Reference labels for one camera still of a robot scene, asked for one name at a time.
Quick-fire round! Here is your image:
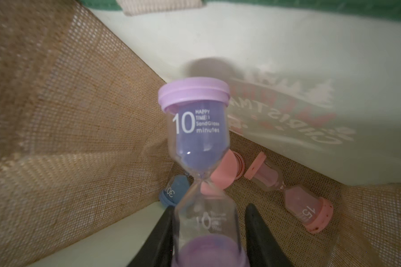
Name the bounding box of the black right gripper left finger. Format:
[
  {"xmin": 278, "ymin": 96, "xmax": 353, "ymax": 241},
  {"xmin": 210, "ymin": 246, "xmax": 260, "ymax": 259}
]
[{"xmin": 127, "ymin": 206, "xmax": 174, "ymax": 267}]

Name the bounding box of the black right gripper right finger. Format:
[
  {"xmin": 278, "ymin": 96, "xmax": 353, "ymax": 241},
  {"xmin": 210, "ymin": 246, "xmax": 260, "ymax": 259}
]
[{"xmin": 245, "ymin": 204, "xmax": 294, "ymax": 267}]

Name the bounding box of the purple hourglass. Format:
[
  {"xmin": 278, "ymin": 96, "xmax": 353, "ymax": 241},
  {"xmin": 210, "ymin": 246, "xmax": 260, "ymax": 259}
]
[{"xmin": 158, "ymin": 77, "xmax": 250, "ymax": 267}]

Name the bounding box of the blue hourglass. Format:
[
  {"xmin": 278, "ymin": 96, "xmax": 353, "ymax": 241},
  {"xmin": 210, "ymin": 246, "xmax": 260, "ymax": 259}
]
[{"xmin": 159, "ymin": 175, "xmax": 190, "ymax": 207}]

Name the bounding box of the pink hourglass in bag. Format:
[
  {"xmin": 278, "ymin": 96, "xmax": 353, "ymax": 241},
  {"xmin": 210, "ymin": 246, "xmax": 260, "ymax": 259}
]
[{"xmin": 244, "ymin": 152, "xmax": 334, "ymax": 234}]

